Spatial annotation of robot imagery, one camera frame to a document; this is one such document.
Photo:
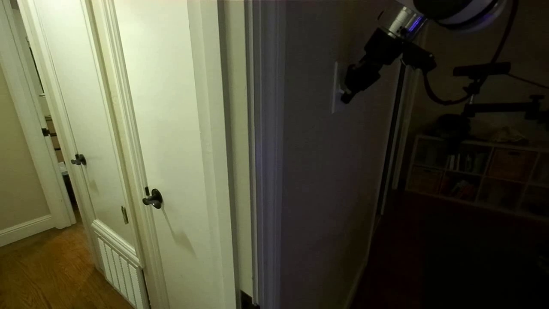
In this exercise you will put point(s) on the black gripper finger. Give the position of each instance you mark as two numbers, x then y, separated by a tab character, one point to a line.
354	77
347	96

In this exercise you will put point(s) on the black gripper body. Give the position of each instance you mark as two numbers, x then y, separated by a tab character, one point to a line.
380	53

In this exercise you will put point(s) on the white light switch plate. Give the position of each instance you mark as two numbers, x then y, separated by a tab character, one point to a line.
335	86

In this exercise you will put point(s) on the black bundled object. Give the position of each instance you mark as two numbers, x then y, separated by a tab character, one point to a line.
452	124

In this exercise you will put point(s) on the small wicker basket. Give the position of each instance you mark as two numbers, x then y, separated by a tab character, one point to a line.
424	179

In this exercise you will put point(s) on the row of pale books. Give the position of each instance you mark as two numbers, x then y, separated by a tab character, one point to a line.
460	162

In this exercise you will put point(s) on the row of colourful books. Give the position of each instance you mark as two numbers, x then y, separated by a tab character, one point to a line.
460	189

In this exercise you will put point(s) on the white crumpled object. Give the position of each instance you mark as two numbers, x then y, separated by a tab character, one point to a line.
508	136

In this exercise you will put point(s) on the white cube shelf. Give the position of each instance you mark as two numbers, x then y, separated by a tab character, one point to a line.
474	198

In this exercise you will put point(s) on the large wicker basket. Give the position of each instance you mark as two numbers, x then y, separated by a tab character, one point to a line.
510	165

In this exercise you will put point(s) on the white door with louvered panel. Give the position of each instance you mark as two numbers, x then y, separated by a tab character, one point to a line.
86	103

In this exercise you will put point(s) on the black round door knob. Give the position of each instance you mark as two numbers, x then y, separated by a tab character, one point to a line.
78	160

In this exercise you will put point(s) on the small black door knob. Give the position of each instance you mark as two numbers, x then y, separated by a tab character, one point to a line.
47	131

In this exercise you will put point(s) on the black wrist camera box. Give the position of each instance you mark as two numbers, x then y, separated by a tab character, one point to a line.
419	57

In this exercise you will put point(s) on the black stereo camera bar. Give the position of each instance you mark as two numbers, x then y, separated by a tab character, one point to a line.
483	69

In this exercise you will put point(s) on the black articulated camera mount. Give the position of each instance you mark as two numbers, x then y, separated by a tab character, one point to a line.
503	107

